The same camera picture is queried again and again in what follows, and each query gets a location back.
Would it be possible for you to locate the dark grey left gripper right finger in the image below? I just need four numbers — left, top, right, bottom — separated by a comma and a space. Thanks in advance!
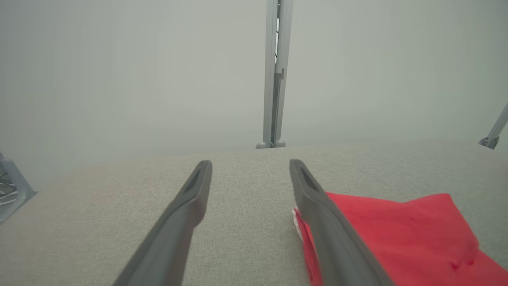
289, 159, 394, 286

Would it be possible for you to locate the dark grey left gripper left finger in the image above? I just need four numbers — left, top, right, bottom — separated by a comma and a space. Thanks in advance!
112, 160, 213, 286

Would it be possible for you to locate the red garment with white trim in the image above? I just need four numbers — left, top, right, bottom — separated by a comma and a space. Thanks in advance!
292, 193, 508, 286

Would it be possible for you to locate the grey aluminium rail post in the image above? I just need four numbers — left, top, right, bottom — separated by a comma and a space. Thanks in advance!
256, 0, 294, 149

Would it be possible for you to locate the grey metal corner bracket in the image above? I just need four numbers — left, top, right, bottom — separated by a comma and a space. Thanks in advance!
478, 102, 508, 150

